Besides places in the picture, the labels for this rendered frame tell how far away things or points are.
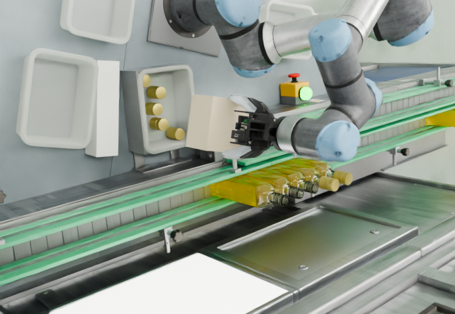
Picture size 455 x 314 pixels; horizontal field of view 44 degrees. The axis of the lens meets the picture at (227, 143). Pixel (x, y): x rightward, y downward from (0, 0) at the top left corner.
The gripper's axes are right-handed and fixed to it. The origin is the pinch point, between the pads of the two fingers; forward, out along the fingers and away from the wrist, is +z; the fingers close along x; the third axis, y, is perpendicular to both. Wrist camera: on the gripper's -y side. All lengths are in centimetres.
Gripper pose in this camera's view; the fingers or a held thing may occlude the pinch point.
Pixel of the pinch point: (230, 126)
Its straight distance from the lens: 131.2
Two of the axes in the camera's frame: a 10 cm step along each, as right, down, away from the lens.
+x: -1.3, 9.9, 0.4
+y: -7.5, -0.7, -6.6
